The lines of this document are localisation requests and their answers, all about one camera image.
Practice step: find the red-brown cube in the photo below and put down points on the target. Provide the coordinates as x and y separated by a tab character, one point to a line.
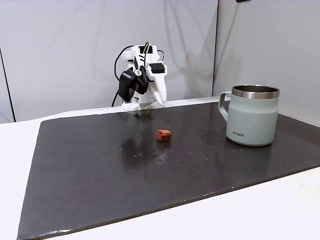
164	135

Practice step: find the pale green metal mug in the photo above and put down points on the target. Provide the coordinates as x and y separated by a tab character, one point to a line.
252	120

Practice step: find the black camera box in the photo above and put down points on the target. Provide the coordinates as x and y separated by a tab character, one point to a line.
126	85

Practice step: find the black wall fixture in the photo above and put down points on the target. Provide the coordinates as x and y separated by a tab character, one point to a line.
243	0

